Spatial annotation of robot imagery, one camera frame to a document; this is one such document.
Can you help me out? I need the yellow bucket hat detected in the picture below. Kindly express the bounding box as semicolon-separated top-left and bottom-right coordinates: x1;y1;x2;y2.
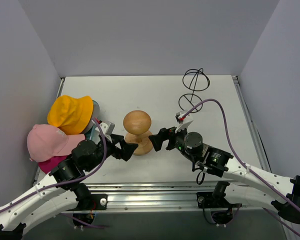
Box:
47;95;94;135

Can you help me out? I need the light pink baseball cap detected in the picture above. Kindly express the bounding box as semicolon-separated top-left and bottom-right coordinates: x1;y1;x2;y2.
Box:
27;124;86;163

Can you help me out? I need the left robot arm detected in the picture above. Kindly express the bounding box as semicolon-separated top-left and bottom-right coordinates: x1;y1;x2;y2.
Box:
0;134;138;240

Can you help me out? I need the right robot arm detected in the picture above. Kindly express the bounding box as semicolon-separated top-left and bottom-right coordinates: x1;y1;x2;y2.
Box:
148;127;300;225

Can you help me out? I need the wooden hat stand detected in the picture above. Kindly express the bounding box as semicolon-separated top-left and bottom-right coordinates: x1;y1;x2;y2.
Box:
123;110;153;156

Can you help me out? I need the teal plastic tray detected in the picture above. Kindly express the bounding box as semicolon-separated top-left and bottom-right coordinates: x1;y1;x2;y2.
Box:
82;100;100;139

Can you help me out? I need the magenta baseball cap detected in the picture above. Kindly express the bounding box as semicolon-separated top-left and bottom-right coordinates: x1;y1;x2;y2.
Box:
37;155;67;174

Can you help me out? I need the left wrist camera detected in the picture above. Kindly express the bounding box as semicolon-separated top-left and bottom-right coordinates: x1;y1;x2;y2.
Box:
95;121;115;136

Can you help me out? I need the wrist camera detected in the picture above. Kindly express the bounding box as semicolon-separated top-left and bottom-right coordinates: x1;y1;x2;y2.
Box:
174;110;193;134
95;121;115;136

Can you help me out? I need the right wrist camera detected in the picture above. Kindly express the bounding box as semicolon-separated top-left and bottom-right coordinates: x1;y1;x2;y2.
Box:
174;110;193;134

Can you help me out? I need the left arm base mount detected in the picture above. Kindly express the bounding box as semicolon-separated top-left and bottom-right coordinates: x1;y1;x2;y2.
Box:
72;193;108;225

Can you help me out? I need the aluminium front rail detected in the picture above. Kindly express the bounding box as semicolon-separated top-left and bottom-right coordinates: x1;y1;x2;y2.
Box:
34;181;288;213

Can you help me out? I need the black wire hat stand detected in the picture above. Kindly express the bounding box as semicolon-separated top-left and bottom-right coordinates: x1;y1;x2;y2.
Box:
178;67;211;111

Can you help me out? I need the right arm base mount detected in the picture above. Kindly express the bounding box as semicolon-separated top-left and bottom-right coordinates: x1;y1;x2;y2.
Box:
196;181;242;228

